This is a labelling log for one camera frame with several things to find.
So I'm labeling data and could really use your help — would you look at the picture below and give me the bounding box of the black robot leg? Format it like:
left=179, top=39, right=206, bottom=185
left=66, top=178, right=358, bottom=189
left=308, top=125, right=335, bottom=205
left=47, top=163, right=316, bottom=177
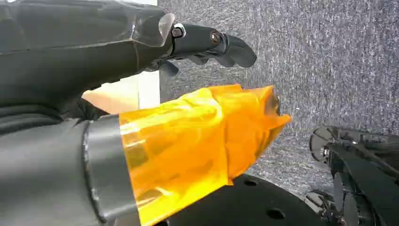
left=304, top=125, right=399, bottom=226

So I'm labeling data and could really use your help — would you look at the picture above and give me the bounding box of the pale wooden desk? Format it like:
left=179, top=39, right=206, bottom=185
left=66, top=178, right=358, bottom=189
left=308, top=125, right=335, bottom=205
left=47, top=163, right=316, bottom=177
left=82, top=70, right=161, bottom=115

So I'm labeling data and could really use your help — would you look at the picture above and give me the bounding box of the black robot foot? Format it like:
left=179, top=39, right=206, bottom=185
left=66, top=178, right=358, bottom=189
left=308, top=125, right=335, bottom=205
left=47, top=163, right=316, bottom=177
left=155, top=174, right=327, bottom=226

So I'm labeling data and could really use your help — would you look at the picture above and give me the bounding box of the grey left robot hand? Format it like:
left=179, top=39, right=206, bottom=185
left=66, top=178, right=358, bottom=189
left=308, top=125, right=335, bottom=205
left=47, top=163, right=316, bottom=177
left=0, top=0, right=292, bottom=226

